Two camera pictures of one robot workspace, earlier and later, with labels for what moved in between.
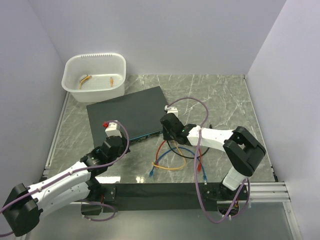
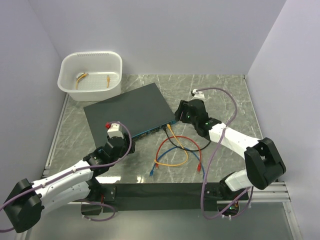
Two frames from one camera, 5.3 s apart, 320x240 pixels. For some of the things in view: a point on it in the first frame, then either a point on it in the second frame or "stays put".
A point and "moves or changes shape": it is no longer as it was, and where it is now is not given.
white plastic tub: (94, 77) stays put
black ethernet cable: (184, 156) moves or changes shape
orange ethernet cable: (171, 168) moves or changes shape
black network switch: (140, 112) stays put
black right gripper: (166, 137) to (183, 107)
